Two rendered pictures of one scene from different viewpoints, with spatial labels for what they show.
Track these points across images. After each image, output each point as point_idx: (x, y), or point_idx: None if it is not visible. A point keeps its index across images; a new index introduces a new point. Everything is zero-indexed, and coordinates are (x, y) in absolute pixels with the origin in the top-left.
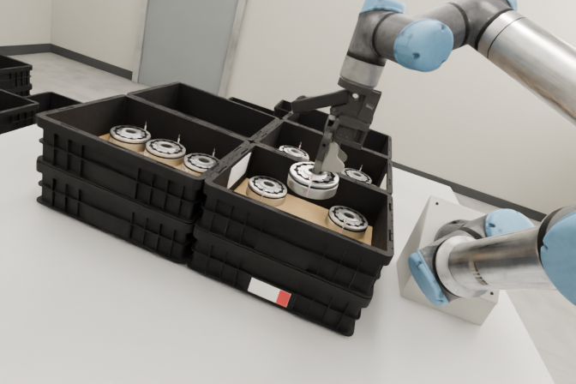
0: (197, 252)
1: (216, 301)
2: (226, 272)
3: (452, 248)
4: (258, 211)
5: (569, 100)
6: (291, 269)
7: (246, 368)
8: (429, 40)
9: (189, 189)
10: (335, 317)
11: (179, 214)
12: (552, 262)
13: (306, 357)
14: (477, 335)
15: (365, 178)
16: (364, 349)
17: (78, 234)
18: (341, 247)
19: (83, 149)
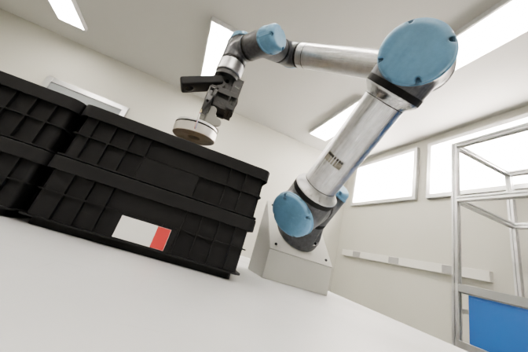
0: (46, 188)
1: (63, 239)
2: (84, 216)
3: (306, 174)
4: (147, 132)
5: (347, 55)
6: (176, 195)
7: (119, 271)
8: (276, 28)
9: (62, 113)
10: (221, 254)
11: (34, 142)
12: (388, 64)
13: (198, 280)
14: (328, 298)
15: None
16: (254, 287)
17: None
18: (228, 164)
19: None
